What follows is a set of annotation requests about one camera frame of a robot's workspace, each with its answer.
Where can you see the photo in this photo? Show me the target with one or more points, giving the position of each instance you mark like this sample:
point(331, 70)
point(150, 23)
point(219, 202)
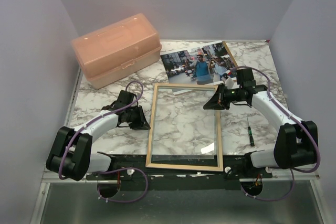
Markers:
point(208, 64)

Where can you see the pink plastic storage box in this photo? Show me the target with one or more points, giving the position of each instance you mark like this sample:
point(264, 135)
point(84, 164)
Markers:
point(117, 51)

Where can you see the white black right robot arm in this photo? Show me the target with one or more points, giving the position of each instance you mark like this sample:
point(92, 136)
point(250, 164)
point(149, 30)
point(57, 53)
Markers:
point(296, 145)

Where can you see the green black screwdriver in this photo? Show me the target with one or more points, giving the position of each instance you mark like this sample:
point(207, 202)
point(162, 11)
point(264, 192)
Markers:
point(251, 138)

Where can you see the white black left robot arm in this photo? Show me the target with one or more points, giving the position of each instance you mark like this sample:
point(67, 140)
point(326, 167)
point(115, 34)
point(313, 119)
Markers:
point(70, 155)

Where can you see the blue wooden picture frame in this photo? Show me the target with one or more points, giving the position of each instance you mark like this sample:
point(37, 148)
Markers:
point(183, 135)

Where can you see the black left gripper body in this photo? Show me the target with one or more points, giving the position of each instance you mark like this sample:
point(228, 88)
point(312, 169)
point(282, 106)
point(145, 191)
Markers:
point(133, 117)

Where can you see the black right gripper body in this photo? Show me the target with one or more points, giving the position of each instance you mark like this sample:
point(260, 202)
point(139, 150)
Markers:
point(230, 95)

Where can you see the aluminium front rail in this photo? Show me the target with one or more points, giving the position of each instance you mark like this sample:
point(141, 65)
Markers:
point(51, 177)

